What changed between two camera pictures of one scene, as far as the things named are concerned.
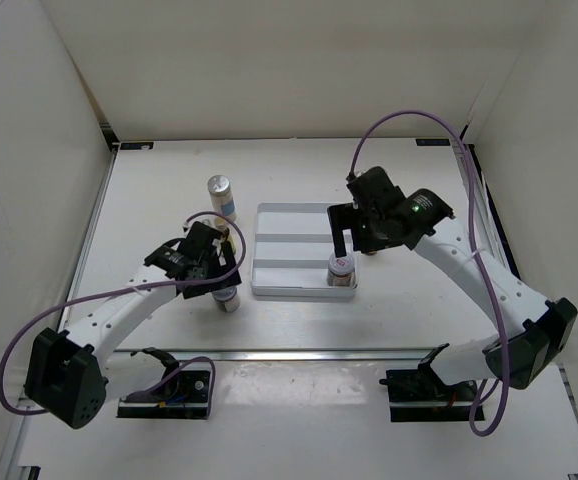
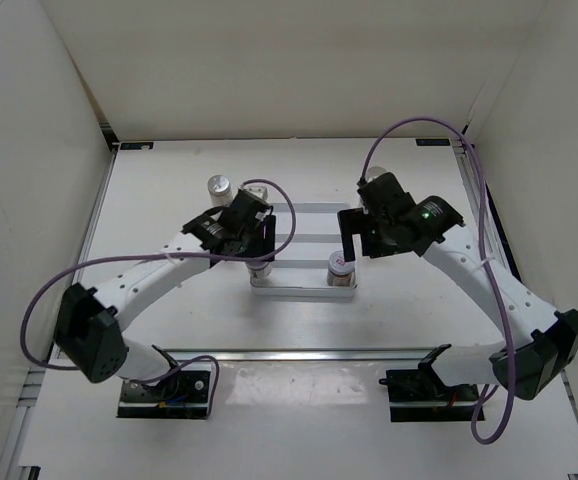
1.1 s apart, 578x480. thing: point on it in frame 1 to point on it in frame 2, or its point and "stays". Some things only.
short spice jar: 226,298 to 259,271
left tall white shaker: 222,199 stays
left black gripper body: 211,266 to 253,242
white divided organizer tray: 292,246 stays
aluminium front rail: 284,354 stays
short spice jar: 341,271 stays
